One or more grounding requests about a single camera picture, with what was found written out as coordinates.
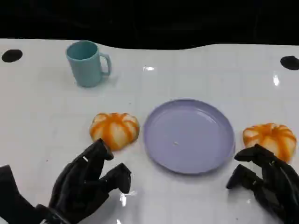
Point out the pale green mug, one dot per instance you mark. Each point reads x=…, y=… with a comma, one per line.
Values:
x=85, y=65

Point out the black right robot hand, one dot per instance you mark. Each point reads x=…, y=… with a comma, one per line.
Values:
x=275, y=179

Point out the orange and white bread roll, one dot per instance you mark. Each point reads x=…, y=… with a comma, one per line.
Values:
x=271, y=137
x=114, y=129

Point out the black round table hole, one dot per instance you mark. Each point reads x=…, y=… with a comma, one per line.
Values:
x=290, y=62
x=11, y=55

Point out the lilac plate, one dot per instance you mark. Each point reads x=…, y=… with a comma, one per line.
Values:
x=187, y=137

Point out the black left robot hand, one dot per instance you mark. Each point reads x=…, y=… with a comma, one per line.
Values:
x=79, y=184

